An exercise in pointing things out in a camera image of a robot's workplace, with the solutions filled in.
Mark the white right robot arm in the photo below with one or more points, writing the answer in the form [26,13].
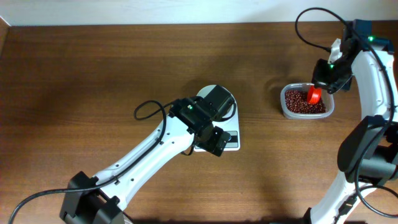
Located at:
[367,158]

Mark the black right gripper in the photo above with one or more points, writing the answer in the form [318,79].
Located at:
[319,79]

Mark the white digital kitchen scale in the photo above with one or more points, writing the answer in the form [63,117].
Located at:
[231,126]

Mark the red measuring scoop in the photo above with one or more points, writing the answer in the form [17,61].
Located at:
[314,95]

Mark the clear plastic container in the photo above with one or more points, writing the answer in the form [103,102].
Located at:
[327,99]

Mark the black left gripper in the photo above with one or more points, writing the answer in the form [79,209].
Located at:
[210,143]

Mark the red adzuki beans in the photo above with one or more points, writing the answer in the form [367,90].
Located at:
[296,102]

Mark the white bowl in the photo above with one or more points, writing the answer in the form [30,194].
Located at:
[217,95]

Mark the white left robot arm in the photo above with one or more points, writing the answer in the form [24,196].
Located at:
[199,121]

